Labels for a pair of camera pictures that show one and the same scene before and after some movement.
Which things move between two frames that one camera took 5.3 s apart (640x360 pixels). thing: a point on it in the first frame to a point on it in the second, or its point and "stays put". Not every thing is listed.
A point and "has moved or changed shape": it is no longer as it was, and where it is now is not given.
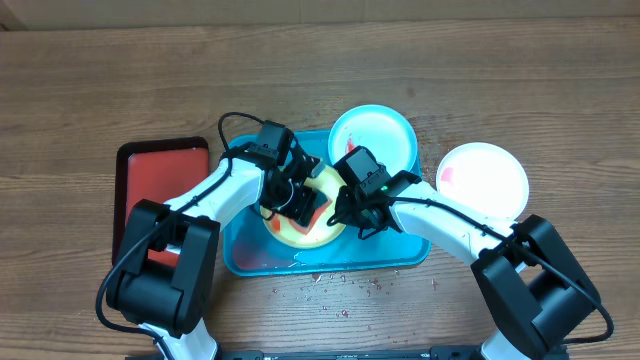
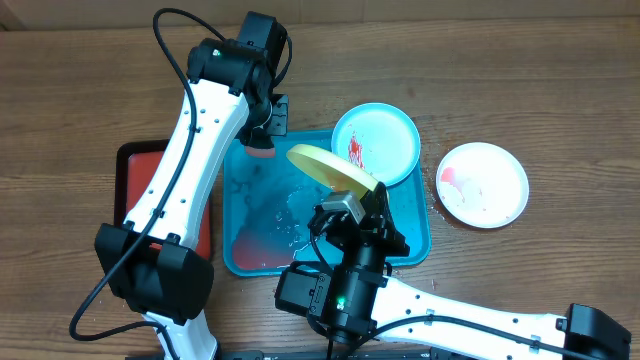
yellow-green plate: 325,180 has moved or changed shape
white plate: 484,177 stays put
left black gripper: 303,208 to 279,124
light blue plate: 387,134 stays put
